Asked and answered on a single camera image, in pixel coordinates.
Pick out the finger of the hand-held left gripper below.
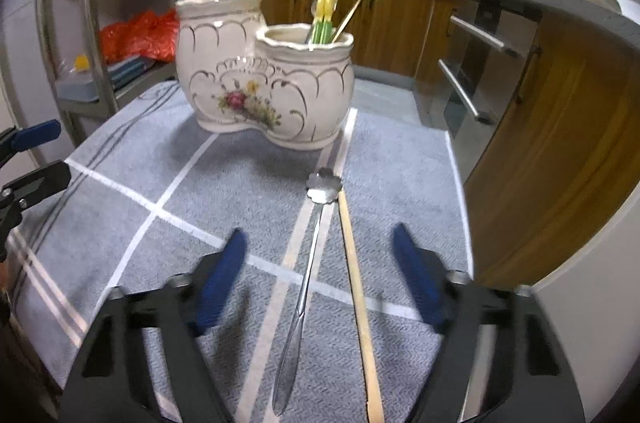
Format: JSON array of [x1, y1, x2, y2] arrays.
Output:
[[0, 160, 72, 231], [0, 119, 62, 165]]

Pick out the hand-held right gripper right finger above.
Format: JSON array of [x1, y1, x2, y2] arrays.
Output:
[[391, 224, 587, 423]]

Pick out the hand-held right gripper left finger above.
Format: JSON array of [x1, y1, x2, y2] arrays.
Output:
[[59, 227, 248, 423]]

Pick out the wooden chopstick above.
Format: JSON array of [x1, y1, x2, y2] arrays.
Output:
[[337, 190, 386, 423]]

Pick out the silver spoon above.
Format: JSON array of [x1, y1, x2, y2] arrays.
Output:
[[271, 168, 344, 416]]

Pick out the white ceramic utensil holder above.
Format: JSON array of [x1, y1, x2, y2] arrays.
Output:
[[175, 0, 357, 151]]

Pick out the grey striped tablecloth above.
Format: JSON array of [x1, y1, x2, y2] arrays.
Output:
[[10, 80, 476, 423]]

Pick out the grey storage box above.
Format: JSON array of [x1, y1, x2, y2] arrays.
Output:
[[57, 53, 166, 104]]

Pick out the metal shelf rack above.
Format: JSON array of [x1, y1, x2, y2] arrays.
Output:
[[35, 0, 241, 139]]

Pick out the orange plastic bag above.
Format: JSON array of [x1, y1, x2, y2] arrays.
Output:
[[97, 9, 180, 64]]

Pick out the wooden kitchen cabinet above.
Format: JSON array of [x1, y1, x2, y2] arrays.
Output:
[[252, 0, 640, 284]]

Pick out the built-in oven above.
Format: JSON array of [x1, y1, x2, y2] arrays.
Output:
[[432, 0, 543, 139]]

